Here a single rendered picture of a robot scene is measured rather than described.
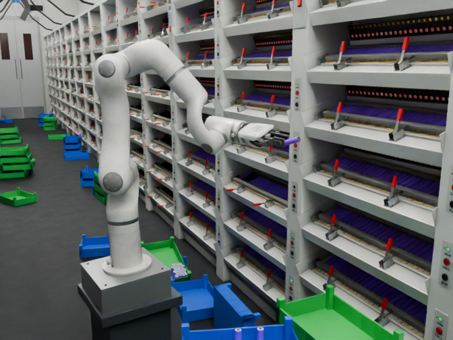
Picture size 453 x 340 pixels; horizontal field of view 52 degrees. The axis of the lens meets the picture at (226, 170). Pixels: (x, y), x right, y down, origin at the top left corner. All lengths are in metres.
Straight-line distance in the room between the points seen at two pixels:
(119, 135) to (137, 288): 0.56
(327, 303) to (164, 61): 0.96
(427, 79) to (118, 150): 1.02
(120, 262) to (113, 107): 0.58
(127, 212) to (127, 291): 0.29
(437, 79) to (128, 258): 1.21
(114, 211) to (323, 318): 0.83
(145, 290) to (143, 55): 0.85
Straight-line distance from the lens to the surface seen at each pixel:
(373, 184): 1.59
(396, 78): 1.41
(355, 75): 1.53
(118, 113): 1.70
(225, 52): 2.35
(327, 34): 1.79
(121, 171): 1.68
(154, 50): 1.67
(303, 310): 1.50
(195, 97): 1.66
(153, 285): 1.82
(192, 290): 2.51
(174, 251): 2.74
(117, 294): 1.77
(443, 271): 1.36
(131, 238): 1.80
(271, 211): 2.01
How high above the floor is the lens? 1.15
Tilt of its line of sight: 13 degrees down
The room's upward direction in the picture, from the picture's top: straight up
